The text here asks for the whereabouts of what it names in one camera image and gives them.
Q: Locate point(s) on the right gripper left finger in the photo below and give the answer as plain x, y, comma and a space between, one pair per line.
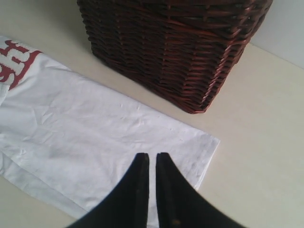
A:
126, 206

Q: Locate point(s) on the dark red wicker basket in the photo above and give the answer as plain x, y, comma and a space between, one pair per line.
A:
181, 50

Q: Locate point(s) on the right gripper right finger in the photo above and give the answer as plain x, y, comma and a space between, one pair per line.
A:
179, 205

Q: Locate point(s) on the white t-shirt red print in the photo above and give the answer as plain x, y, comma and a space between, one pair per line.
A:
68, 140

